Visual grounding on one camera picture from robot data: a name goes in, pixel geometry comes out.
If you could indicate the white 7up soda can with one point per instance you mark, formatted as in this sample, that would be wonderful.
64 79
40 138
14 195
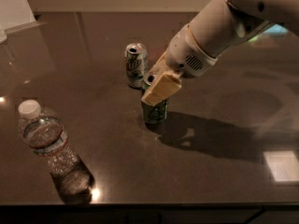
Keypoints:
136 60

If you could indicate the green soda can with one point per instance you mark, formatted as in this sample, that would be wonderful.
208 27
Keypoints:
153 115

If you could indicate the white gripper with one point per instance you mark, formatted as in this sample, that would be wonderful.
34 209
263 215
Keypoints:
184 54

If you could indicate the clear plastic water bottle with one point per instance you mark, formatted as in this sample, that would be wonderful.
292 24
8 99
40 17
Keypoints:
43 132

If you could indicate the green and orange snack bag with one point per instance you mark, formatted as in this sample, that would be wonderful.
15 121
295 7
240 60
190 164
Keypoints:
274 31

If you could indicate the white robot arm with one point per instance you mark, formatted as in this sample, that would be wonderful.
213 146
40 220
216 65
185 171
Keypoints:
218 26

